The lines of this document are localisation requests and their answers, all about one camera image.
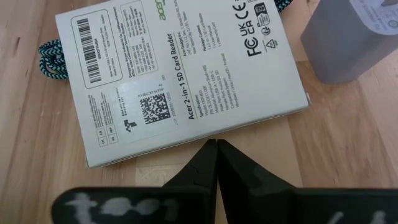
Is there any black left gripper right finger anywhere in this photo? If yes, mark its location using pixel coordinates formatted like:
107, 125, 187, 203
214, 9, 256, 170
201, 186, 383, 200
216, 138, 398, 224

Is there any teal braided cable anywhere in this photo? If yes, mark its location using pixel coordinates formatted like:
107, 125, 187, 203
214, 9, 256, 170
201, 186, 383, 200
37, 0, 294, 80

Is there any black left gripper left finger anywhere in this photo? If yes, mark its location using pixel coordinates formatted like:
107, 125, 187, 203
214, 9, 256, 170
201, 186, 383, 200
51, 138, 219, 224

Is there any white Acer card reader box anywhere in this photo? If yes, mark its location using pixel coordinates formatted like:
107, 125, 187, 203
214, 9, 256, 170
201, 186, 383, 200
55, 0, 312, 169

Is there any grey cardboard box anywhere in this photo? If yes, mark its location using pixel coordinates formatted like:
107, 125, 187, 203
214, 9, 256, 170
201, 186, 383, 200
299, 0, 398, 85

